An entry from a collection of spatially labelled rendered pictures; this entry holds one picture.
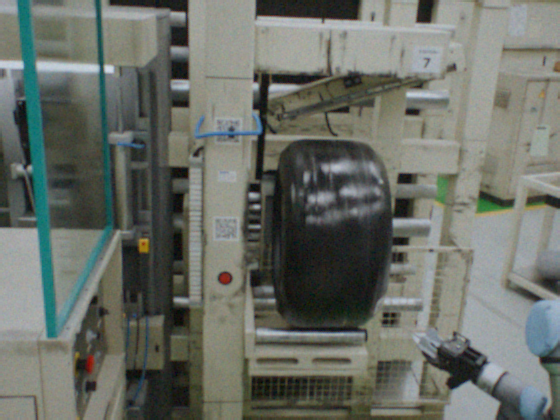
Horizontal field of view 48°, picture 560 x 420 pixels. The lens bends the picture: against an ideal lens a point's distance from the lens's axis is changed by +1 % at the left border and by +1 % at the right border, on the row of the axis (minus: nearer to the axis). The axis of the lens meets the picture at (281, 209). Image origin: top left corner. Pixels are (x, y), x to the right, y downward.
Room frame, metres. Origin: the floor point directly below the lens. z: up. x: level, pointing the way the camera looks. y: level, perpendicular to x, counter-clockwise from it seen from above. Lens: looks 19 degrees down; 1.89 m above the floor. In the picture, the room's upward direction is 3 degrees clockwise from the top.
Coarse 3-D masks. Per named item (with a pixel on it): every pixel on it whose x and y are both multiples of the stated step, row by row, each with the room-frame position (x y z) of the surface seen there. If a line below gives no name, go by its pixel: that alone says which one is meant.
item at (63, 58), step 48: (48, 0) 1.11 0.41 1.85; (96, 0) 1.51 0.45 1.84; (48, 48) 1.09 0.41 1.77; (96, 48) 1.48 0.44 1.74; (48, 96) 1.07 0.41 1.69; (96, 96) 1.45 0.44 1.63; (48, 144) 1.05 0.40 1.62; (96, 144) 1.42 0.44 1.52; (48, 192) 1.03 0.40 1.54; (96, 192) 1.40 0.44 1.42; (48, 240) 0.99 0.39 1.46; (96, 240) 1.37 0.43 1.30; (48, 288) 0.99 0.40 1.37; (48, 336) 0.99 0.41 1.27
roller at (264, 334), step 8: (264, 328) 1.66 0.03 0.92; (272, 328) 1.66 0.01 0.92; (280, 328) 1.66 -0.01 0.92; (288, 328) 1.67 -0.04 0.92; (296, 328) 1.67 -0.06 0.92; (304, 328) 1.67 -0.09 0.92; (312, 328) 1.67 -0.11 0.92; (320, 328) 1.68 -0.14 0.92; (328, 328) 1.68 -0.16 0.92; (336, 328) 1.68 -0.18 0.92; (344, 328) 1.68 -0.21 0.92; (352, 328) 1.68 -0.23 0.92; (360, 328) 1.69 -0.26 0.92; (256, 336) 1.65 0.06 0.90; (264, 336) 1.64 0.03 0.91; (272, 336) 1.64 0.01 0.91; (280, 336) 1.64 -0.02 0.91; (288, 336) 1.65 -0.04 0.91; (296, 336) 1.65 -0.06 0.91; (304, 336) 1.65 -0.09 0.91; (312, 336) 1.65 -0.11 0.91; (320, 336) 1.65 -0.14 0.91; (328, 336) 1.66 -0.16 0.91; (336, 336) 1.66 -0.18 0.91; (344, 336) 1.66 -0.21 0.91; (352, 336) 1.66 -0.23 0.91; (360, 336) 1.67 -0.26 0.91
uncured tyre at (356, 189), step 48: (336, 144) 1.79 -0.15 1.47; (288, 192) 1.63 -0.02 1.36; (336, 192) 1.61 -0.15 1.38; (384, 192) 1.64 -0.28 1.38; (288, 240) 1.56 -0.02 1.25; (336, 240) 1.54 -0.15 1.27; (384, 240) 1.56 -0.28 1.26; (288, 288) 1.55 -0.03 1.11; (336, 288) 1.53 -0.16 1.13; (384, 288) 1.58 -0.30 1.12
